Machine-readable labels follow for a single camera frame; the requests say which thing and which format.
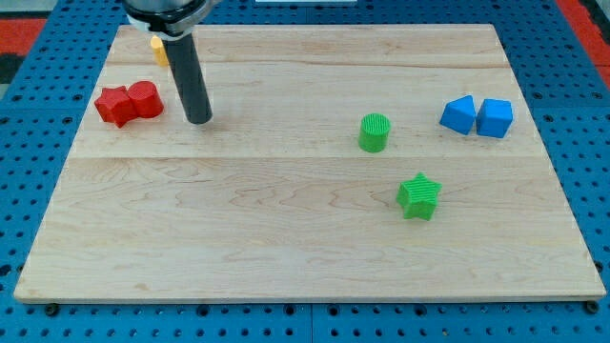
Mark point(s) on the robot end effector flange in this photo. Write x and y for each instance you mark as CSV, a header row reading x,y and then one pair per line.
x,y
168,19

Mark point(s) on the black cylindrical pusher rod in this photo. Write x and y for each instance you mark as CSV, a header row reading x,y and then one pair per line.
x,y
188,78

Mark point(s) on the red star block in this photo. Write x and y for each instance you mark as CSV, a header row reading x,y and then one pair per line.
x,y
114,105

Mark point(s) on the green star block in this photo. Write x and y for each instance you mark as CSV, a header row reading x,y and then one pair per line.
x,y
418,197

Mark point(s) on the yellow block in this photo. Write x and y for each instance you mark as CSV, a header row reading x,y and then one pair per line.
x,y
158,51

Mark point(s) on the red cylinder block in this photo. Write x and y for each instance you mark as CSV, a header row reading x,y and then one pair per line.
x,y
145,99

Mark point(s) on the wooden board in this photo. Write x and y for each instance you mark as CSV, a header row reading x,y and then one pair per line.
x,y
273,200

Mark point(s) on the green cylinder block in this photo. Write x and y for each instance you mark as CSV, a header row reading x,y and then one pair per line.
x,y
374,132

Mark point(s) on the blue triangular block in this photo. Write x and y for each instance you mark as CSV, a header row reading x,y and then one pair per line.
x,y
459,115

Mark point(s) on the blue cube block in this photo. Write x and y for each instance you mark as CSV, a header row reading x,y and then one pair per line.
x,y
495,118

